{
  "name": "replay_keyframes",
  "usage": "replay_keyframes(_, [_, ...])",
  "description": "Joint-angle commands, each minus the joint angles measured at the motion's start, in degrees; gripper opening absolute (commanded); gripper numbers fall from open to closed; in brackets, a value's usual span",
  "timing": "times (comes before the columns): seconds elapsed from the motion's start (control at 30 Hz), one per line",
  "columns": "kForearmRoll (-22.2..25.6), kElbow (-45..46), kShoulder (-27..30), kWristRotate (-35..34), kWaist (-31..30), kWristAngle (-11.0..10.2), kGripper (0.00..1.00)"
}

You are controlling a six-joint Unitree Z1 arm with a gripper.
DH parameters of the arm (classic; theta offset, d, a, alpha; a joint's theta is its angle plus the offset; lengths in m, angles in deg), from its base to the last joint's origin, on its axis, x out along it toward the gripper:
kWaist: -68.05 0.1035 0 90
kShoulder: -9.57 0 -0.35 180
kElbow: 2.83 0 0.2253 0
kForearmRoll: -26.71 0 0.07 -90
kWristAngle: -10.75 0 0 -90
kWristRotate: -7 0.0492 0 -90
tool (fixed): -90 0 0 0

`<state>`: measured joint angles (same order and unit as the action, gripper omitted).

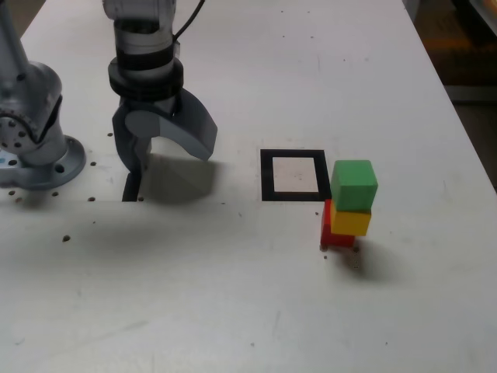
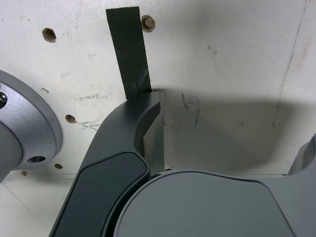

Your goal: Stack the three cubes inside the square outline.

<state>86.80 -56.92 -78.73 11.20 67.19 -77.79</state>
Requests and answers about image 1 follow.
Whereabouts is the brown wooden crate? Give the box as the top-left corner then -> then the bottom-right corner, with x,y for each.
411,0 -> 497,85

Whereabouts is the black tape square outline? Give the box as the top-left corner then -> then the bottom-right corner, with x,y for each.
259,148 -> 333,203

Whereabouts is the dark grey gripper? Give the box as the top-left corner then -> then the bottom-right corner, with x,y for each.
112,89 -> 219,174

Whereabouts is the grey metal beam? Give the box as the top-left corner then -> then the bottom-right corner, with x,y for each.
445,84 -> 497,103

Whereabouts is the red cube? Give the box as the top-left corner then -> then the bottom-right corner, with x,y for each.
320,198 -> 356,249

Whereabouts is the black tape strip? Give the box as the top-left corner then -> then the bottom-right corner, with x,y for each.
121,173 -> 143,203

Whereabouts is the yellow cube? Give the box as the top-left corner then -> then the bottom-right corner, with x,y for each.
329,207 -> 373,237

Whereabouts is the green cube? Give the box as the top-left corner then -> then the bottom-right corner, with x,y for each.
330,159 -> 379,213

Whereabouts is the black cable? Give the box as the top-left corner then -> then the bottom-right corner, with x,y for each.
170,0 -> 207,40

